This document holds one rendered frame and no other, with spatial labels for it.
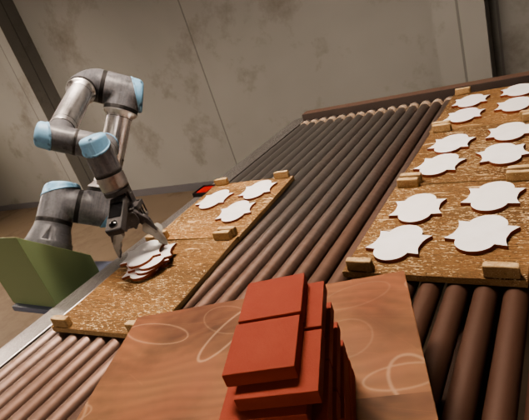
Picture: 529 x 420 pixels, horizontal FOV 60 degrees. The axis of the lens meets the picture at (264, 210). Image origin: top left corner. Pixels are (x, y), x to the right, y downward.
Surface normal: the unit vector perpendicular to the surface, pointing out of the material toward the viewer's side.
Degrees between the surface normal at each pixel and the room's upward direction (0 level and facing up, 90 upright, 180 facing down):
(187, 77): 90
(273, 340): 0
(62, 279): 90
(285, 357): 0
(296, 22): 90
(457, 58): 90
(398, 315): 0
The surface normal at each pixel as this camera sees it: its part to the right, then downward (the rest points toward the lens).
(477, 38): -0.44, 0.48
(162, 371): -0.30, -0.87
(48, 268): 0.84, -0.05
